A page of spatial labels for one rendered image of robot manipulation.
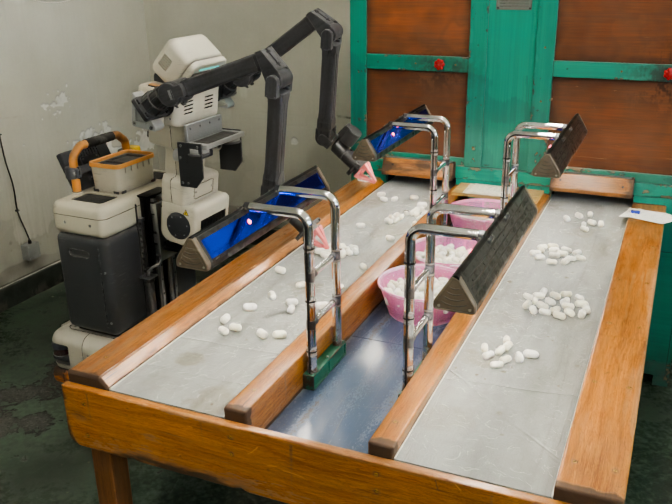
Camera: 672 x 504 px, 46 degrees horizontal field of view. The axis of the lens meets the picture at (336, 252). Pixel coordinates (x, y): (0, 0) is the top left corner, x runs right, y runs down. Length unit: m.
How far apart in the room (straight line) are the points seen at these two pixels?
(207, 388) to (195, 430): 0.12
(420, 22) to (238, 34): 1.60
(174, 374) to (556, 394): 0.87
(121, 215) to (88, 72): 1.67
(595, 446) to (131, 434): 0.99
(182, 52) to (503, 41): 1.19
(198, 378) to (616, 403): 0.92
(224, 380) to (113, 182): 1.40
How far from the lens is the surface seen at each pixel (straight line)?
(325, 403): 1.86
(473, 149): 3.19
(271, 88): 2.41
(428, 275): 1.85
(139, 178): 3.15
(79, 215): 3.01
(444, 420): 1.69
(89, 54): 4.56
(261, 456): 1.68
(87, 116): 4.55
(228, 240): 1.72
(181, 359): 1.95
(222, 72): 2.52
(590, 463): 1.57
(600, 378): 1.85
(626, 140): 3.11
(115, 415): 1.86
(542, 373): 1.89
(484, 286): 1.50
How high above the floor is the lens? 1.65
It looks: 21 degrees down
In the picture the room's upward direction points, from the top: 1 degrees counter-clockwise
